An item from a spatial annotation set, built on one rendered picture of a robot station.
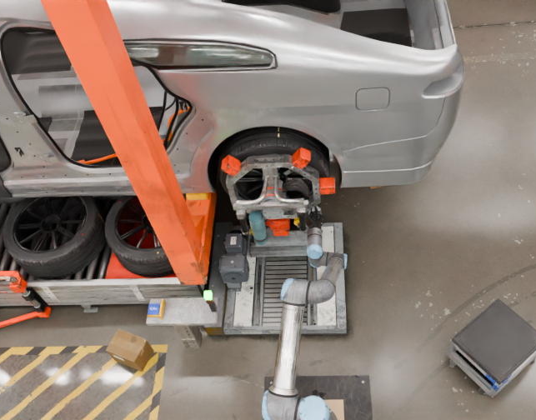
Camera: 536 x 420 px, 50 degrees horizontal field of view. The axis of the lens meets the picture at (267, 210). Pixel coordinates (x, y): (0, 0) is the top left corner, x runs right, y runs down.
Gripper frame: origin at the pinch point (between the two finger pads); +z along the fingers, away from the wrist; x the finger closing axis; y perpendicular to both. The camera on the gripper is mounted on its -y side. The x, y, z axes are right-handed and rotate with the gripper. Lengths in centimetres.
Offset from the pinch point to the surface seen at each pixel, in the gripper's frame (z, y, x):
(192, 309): -63, -38, -65
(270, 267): -12, 18, -64
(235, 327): -57, 2, -77
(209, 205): -2, -48, -43
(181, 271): -50, -57, -50
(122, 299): -42, -60, -123
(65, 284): -41, -97, -132
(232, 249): -18, -21, -54
